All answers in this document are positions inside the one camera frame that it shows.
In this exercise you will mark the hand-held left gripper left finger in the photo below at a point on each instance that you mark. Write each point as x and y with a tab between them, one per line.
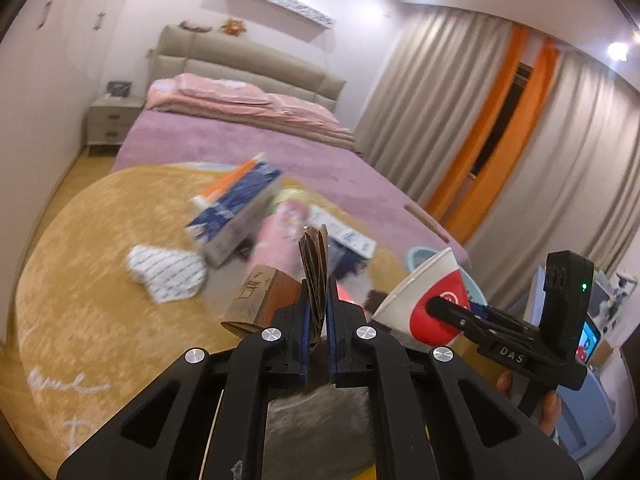
305	345

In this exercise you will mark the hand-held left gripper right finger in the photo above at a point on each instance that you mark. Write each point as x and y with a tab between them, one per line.
332	350

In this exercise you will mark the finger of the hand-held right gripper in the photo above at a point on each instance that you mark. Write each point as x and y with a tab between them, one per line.
445	310
479	308

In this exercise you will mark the red and white paper cup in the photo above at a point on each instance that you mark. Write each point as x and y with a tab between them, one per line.
415	290

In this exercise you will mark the light blue perforated basket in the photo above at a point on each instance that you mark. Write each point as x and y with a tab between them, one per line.
414	260

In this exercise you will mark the person's right hand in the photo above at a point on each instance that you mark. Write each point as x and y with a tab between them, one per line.
550	407

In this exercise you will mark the tablet with bright screen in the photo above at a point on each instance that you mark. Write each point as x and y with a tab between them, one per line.
589	342

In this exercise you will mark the brown cardboard box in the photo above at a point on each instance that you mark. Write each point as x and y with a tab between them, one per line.
260	295

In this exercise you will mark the wooden stick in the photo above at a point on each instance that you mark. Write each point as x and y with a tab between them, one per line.
427	221

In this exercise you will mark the blue plastic chair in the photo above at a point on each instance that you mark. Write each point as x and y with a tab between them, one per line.
595	410

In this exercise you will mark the white and blue flat packet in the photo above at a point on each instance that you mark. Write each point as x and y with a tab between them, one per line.
350	242

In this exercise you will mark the pink printed can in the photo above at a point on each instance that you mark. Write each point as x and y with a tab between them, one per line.
280	235

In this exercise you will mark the beige curtain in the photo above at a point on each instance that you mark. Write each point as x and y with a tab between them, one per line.
575	160
425	100

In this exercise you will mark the blue and white carton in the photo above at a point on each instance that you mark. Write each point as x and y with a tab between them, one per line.
235	205

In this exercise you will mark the orange curtain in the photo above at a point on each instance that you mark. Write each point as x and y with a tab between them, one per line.
492	110
515	150

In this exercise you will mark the dark window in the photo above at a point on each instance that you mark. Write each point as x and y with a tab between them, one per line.
507	110

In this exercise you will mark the purple bedspread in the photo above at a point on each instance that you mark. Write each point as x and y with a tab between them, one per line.
225	140

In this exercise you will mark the yellow round blanket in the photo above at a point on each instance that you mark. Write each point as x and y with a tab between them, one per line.
100	260

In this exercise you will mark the ceiling spotlight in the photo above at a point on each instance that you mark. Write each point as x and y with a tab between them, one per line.
617	51

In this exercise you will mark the pink quilt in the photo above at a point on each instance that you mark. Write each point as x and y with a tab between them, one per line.
215	92

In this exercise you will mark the beige upholstered bed headboard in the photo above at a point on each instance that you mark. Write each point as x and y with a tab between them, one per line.
240	60

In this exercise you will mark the grey nightstand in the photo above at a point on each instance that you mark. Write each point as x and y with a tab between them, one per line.
107	120

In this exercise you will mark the dark box on nightstand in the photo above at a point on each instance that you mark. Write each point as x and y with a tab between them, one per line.
119	89

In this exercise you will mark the orange plush toy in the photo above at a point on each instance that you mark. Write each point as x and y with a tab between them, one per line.
234	26

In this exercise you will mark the small dark plush toy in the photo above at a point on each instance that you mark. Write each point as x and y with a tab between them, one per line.
190	25

